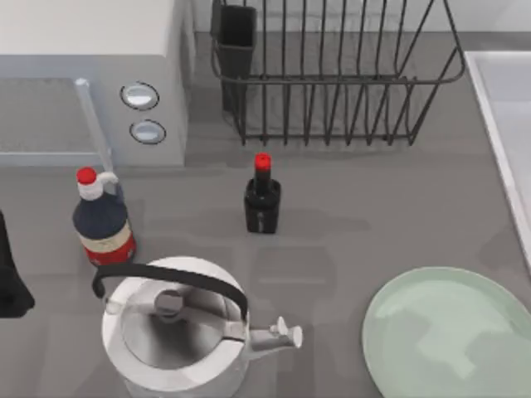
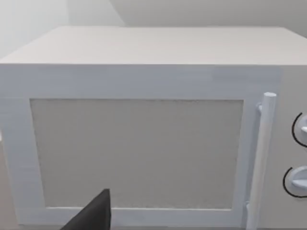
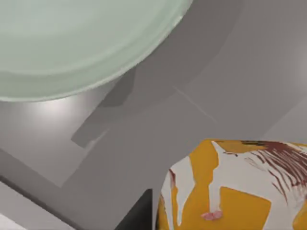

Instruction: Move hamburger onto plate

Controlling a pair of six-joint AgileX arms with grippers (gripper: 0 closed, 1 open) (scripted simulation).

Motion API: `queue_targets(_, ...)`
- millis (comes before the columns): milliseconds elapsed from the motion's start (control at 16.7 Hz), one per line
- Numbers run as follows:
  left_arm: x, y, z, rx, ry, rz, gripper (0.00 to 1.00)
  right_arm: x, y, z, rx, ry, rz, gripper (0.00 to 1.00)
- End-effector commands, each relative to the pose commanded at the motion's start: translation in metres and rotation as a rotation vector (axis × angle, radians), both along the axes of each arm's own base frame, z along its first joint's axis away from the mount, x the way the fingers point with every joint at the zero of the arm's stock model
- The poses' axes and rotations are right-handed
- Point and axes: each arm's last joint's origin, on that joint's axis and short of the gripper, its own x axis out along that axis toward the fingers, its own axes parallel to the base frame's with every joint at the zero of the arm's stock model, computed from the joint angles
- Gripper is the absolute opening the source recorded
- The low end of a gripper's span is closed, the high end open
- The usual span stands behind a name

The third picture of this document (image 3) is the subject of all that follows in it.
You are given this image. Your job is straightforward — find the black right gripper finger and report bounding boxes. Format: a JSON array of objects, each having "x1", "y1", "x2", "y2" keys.
[{"x1": 114, "y1": 188, "x2": 153, "y2": 230}]

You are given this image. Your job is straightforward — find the yellow and white snack packet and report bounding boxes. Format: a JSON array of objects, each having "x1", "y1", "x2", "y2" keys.
[{"x1": 156, "y1": 138, "x2": 307, "y2": 230}]

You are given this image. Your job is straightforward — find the pale green round plate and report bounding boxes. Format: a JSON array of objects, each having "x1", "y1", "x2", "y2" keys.
[{"x1": 0, "y1": 0, "x2": 194, "y2": 103}]

